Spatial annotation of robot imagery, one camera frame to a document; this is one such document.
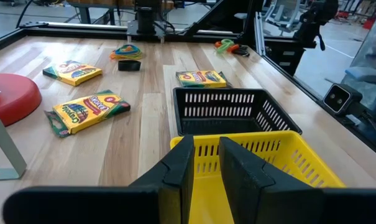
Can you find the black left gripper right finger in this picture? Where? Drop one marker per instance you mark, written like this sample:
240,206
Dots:
268,199

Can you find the grey office chair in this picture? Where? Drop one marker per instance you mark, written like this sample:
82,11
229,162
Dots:
282,14

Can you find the wooden side table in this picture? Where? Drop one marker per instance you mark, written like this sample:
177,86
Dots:
85,15

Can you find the black mounted device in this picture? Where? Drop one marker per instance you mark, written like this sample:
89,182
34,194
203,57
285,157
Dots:
318,15

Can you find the small black depth camera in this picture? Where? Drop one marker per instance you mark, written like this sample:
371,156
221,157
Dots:
340,99

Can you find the black coil wristband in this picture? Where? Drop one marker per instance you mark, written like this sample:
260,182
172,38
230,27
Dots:
237,50
245,53

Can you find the yellow plastic basket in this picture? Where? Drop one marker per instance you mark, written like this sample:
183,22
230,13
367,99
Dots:
299,155

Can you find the red coil wristband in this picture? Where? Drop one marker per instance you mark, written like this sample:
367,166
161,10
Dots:
234,48

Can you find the blue grey chair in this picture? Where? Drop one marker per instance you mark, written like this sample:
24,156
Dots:
368,74

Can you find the yellow green crayon box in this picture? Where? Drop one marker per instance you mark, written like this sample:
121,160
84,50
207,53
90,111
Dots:
72,73
88,112
201,79

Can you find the black plastic basket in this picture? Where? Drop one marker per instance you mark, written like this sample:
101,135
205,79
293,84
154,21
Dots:
218,126

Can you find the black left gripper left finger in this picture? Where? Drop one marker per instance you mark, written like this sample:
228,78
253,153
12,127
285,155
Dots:
113,205

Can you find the orange rubber band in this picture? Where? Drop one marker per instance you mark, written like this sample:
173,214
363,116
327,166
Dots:
112,56

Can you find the black equipment rack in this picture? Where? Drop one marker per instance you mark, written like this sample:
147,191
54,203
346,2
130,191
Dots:
287,59

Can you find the green rubber band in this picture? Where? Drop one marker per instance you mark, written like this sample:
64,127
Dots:
135,55

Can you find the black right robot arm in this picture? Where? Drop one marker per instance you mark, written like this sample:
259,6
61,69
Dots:
147,18

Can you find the red desk lamp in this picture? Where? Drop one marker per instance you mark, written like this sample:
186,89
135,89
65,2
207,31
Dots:
13,96

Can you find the green perforated metal shelf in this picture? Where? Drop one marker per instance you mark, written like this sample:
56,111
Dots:
4,140

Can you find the silver aluminium post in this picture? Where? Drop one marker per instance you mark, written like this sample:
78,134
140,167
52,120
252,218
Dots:
259,34

